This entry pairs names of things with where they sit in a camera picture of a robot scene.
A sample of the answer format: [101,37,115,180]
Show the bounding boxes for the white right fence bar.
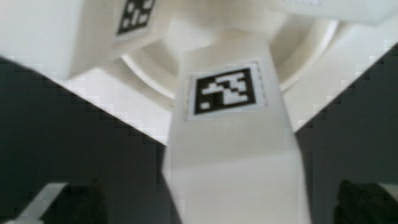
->
[284,17,398,130]

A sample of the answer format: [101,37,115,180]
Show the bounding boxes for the white fence bar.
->
[55,60,172,144]
[284,17,398,130]

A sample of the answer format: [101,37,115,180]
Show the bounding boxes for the white round stool seat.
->
[122,0,339,99]

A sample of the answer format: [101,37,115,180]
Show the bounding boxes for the white stool leg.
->
[163,34,311,224]
[0,0,174,81]
[268,0,398,24]

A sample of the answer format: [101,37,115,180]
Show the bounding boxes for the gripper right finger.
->
[334,180,398,224]

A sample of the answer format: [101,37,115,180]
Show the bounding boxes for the white front fence bar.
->
[55,60,172,144]

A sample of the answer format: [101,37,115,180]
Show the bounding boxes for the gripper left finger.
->
[11,180,108,224]

